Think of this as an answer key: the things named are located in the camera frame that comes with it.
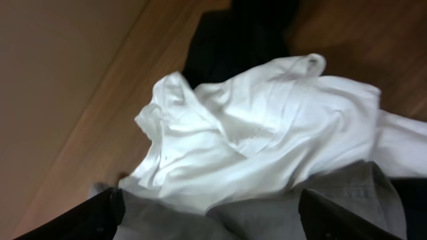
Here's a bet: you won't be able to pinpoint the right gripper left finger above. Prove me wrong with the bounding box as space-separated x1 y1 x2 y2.
15 188 125 240

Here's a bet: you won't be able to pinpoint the white shirt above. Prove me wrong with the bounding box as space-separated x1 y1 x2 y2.
119 54 426 213

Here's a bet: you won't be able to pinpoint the grey shorts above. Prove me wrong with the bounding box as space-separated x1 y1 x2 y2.
115 161 407 240

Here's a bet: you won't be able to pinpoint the black garment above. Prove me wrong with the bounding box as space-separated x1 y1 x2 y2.
182 0 299 89

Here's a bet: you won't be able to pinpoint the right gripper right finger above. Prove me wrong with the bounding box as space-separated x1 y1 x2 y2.
298 189 400 240

